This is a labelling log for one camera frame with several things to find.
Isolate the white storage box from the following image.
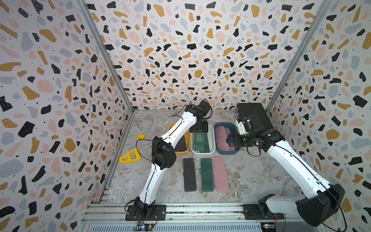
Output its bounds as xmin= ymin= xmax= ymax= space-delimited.
xmin=190 ymin=124 xmax=216 ymax=157

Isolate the green pencil case middle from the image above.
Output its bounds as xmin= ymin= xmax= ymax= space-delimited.
xmin=201 ymin=158 xmax=214 ymax=192

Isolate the dark teal storage box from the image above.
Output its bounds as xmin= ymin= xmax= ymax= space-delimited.
xmin=214 ymin=122 xmax=241 ymax=155

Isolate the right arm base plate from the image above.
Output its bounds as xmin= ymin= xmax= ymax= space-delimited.
xmin=242 ymin=203 xmax=284 ymax=220

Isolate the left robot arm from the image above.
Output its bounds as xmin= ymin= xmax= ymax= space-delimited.
xmin=134 ymin=99 xmax=212 ymax=219

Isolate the yellow storage box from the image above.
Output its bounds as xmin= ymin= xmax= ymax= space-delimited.
xmin=175 ymin=130 xmax=191 ymax=156

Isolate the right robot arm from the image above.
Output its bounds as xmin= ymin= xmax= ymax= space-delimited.
xmin=226 ymin=114 xmax=345 ymax=227

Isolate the pink pencil case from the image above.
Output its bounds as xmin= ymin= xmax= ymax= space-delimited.
xmin=215 ymin=126 xmax=235 ymax=151
xmin=212 ymin=157 xmax=229 ymax=193

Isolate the yellow triangular block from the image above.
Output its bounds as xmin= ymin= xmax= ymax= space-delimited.
xmin=119 ymin=148 xmax=141 ymax=163

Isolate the black briefcase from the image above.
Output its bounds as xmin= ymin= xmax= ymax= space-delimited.
xmin=234 ymin=103 xmax=274 ymax=135

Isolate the light green pencil case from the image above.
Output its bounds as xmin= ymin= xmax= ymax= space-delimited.
xmin=193 ymin=132 xmax=210 ymax=153

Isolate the aluminium rail frame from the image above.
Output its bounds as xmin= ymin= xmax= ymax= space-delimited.
xmin=81 ymin=203 xmax=328 ymax=232

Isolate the dark grey pencil case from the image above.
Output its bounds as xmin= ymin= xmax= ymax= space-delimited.
xmin=183 ymin=158 xmax=197 ymax=192
xmin=174 ymin=136 xmax=187 ymax=152

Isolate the small yellow block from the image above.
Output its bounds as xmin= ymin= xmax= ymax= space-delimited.
xmin=136 ymin=134 xmax=146 ymax=140

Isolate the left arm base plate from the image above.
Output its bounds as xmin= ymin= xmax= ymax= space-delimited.
xmin=125 ymin=205 xmax=166 ymax=221

